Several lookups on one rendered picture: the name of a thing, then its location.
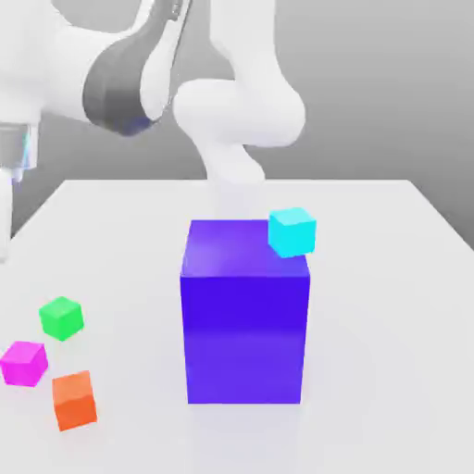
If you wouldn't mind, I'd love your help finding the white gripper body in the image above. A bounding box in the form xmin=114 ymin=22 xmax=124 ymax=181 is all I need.
xmin=0 ymin=168 xmax=15 ymax=265

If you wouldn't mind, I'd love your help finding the small green cube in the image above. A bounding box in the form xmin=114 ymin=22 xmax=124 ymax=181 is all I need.
xmin=38 ymin=295 xmax=85 ymax=343

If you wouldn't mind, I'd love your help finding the small magenta cube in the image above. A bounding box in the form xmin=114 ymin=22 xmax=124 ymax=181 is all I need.
xmin=0 ymin=340 xmax=50 ymax=389

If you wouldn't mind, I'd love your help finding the small orange cube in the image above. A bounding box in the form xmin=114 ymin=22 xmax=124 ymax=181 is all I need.
xmin=51 ymin=369 xmax=99 ymax=433

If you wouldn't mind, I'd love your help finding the small cyan cube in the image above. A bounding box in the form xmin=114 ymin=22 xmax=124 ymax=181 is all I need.
xmin=267 ymin=206 xmax=318 ymax=259

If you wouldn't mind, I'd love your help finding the large purple box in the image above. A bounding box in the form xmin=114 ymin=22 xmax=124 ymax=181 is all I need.
xmin=180 ymin=218 xmax=311 ymax=405

